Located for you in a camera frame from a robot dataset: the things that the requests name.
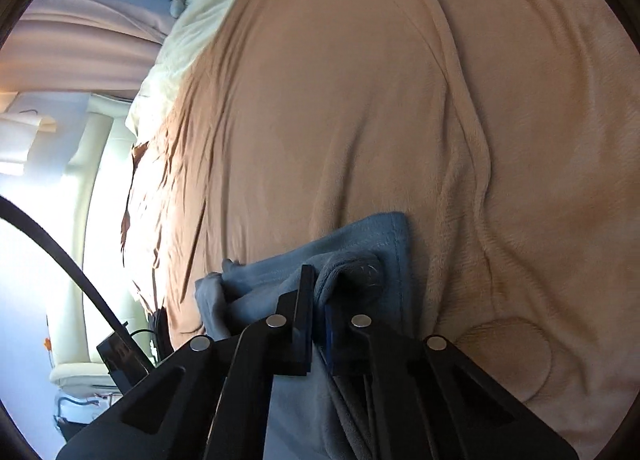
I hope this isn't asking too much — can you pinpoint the light curtain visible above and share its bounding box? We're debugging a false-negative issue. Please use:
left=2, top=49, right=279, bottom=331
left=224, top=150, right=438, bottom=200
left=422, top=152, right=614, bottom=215
left=0, top=0, right=173, bottom=94

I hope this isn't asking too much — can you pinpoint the brown blanket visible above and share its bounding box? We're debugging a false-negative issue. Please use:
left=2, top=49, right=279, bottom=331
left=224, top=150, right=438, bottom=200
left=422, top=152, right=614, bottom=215
left=120, top=0, right=640, bottom=460

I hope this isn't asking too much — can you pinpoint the cream leather sofa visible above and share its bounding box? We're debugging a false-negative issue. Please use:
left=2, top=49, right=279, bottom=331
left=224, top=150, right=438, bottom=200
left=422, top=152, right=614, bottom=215
left=47, top=93, right=151, bottom=386

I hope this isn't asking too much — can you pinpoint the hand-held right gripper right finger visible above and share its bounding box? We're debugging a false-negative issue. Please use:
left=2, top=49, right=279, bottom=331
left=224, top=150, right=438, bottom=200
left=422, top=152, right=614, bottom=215
left=322, top=303, right=581, bottom=460

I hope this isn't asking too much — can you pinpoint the thick black cable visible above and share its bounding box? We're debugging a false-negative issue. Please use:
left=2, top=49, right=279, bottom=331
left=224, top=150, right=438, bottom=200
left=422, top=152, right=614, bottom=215
left=0, top=195, right=151, bottom=376

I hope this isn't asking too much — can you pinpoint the grey t-shirt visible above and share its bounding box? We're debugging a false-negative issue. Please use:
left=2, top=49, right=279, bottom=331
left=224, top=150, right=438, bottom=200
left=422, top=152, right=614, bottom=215
left=194, top=211, right=426, bottom=460

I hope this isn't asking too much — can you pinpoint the cluttered white shelf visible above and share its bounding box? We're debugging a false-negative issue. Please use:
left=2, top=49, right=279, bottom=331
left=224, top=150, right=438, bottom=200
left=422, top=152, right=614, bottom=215
left=50, top=382, right=121, bottom=441

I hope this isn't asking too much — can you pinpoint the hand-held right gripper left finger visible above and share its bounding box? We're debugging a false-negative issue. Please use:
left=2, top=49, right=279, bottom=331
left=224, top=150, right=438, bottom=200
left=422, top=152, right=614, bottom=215
left=57, top=264, right=316, bottom=460

